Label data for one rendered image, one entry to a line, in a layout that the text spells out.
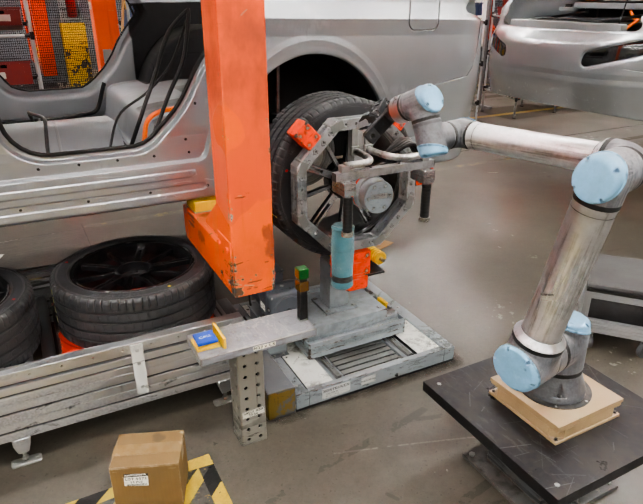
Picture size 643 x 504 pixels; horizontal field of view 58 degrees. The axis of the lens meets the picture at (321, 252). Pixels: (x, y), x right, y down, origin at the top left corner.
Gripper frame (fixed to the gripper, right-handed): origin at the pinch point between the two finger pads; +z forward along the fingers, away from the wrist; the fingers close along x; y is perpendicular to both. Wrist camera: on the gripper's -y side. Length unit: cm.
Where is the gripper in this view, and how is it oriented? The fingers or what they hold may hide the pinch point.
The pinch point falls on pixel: (358, 129)
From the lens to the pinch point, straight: 212.6
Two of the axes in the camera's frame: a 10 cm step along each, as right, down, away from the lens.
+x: -7.0, -5.9, -4.1
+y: 4.7, -8.1, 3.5
